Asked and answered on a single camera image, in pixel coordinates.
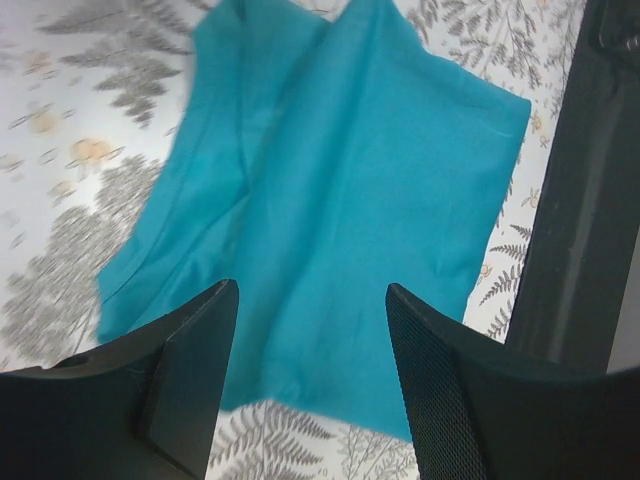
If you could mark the floral table mat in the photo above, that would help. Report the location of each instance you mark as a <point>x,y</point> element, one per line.
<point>93,94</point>

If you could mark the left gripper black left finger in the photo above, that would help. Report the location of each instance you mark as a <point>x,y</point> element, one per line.
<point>143,406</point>

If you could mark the teal t shirt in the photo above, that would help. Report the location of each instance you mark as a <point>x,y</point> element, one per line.
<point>317,163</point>

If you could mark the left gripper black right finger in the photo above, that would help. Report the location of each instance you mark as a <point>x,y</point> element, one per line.
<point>477,410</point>

